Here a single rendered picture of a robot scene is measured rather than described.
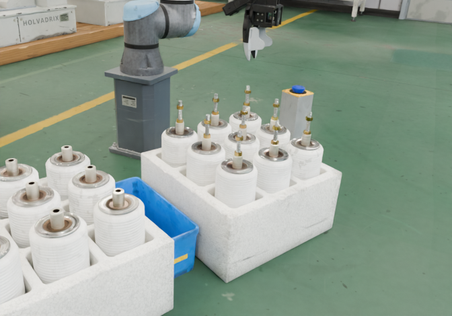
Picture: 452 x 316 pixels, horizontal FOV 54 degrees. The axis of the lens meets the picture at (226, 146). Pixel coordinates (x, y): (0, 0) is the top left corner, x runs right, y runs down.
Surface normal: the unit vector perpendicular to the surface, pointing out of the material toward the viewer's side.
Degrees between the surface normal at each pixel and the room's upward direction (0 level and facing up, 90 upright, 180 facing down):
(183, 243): 92
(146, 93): 90
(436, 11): 90
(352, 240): 0
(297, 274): 0
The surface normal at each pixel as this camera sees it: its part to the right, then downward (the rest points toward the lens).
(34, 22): 0.91, 0.22
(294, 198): 0.63, 0.36
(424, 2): -0.40, 0.36
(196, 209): -0.77, 0.22
